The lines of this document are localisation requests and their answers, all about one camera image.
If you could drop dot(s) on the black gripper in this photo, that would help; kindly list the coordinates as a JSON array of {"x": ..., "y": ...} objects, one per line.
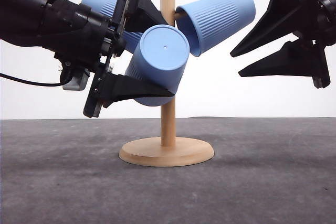
[
  {"x": 314, "y": 22},
  {"x": 91, "y": 42}
]

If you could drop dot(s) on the blue ribbed cup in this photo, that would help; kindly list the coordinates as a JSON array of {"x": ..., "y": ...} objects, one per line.
[
  {"x": 107, "y": 7},
  {"x": 160, "y": 58},
  {"x": 206, "y": 22}
]

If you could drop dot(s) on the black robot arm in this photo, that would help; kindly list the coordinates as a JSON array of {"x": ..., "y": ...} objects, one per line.
[{"x": 23, "y": 22}]

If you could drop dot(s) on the wooden mug tree stand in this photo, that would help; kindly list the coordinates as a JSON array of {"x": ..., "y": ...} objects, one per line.
[{"x": 168, "y": 150}]

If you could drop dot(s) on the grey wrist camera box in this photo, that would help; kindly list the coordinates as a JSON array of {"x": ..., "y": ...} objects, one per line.
[{"x": 78, "y": 83}]

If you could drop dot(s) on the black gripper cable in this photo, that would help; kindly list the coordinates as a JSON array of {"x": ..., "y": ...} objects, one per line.
[{"x": 32, "y": 83}]

